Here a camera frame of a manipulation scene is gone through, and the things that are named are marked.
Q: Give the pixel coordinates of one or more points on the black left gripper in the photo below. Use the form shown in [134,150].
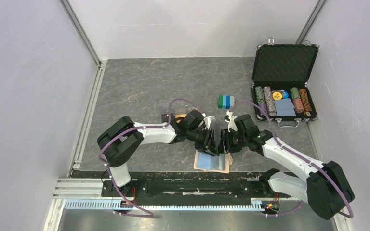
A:
[208,144]

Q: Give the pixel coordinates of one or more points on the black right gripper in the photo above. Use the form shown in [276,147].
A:
[225,146]

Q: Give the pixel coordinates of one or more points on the cream leather card holder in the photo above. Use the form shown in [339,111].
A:
[206,162]

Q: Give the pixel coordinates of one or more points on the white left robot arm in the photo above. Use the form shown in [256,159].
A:
[118,143]

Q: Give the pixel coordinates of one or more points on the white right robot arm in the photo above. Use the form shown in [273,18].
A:
[323,186]

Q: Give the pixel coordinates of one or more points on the gold credit card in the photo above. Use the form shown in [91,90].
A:
[180,117]

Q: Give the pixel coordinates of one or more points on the clear acrylic card stand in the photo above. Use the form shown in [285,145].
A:
[176,113]

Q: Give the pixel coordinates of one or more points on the blue playing card deck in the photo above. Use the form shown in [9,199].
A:
[285,107]

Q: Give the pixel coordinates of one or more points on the green blue grey block stack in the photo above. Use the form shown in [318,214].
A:
[226,101]

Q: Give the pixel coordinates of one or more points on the yellow dealer chip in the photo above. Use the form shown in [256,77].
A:
[277,95]

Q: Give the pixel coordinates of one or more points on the black poker chip case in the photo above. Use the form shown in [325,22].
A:
[282,67]

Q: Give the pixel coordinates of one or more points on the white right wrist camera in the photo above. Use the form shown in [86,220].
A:
[230,119]

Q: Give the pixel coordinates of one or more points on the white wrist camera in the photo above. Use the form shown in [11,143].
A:
[230,119]
[208,120]

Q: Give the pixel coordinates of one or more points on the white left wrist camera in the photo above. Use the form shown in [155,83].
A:
[208,120]

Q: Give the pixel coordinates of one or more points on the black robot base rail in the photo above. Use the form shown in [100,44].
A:
[195,188]

